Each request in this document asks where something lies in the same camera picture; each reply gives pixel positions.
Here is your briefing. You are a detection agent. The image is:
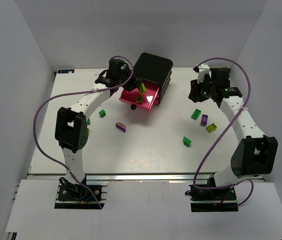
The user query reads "purple curved butterfly lego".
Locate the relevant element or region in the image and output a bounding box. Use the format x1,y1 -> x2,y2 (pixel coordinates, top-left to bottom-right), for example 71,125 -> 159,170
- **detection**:
115,122 -> 126,132

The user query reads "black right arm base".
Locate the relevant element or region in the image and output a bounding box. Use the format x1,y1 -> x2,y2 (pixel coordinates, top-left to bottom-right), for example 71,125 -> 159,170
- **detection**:
184,185 -> 239,213

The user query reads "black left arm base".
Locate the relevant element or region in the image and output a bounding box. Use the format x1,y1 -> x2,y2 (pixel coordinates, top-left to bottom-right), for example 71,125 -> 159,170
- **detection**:
54,177 -> 108,210

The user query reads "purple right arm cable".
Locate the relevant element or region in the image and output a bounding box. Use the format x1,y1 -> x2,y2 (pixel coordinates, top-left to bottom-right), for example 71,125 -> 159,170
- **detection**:
192,57 -> 255,207

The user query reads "aluminium front rail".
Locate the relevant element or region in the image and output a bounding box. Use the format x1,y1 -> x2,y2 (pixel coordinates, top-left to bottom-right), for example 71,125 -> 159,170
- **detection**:
25,172 -> 264,183

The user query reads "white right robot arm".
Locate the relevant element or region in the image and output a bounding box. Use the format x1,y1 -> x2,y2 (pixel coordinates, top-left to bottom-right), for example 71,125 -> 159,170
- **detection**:
188,64 -> 278,190

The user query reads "lime lego brick right side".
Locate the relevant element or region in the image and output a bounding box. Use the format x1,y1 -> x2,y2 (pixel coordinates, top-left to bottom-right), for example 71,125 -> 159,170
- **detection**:
205,123 -> 217,133

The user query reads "lime lego brick with studs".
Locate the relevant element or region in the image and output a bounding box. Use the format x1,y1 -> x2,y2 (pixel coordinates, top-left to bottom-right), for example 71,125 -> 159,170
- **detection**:
137,82 -> 147,95

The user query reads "blue label left corner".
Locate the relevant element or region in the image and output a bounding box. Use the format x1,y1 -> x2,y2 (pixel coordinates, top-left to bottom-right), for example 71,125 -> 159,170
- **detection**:
57,69 -> 75,74

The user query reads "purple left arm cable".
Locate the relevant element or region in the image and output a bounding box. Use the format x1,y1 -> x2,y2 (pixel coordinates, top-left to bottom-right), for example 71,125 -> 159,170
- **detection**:
32,55 -> 134,210

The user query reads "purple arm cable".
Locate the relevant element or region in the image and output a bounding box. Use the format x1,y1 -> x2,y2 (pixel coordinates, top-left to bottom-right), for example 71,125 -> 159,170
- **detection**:
192,57 -> 255,207
32,55 -> 134,210

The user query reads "green flat lego brick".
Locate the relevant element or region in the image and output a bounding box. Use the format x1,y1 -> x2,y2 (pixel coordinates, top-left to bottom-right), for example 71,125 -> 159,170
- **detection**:
191,109 -> 202,120

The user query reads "small green lego brick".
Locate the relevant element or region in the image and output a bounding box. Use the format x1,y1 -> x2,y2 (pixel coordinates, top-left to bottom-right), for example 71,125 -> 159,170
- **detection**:
98,109 -> 106,118

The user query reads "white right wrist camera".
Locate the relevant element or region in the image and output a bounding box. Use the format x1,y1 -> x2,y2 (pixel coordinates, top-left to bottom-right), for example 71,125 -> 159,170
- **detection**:
193,63 -> 210,84

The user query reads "black drawer cabinet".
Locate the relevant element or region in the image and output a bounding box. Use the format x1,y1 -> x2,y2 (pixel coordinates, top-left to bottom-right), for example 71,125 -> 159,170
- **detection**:
133,52 -> 174,105

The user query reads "purple butterfly lego brick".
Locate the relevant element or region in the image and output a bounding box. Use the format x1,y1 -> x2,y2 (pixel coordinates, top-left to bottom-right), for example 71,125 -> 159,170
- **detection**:
200,114 -> 209,127

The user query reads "lime green lego brick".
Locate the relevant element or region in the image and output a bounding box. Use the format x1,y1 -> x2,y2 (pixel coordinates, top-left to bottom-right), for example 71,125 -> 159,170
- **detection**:
135,95 -> 143,104

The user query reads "pink drawer with black knob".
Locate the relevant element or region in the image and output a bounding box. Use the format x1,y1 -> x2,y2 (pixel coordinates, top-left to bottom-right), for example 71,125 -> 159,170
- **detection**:
119,81 -> 160,111

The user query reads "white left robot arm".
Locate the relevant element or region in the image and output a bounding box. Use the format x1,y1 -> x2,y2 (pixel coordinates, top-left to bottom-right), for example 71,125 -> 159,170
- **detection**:
54,58 -> 140,185

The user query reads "green sloped lego brick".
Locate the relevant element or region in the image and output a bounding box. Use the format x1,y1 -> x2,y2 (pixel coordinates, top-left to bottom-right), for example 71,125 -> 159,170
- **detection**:
182,136 -> 192,147

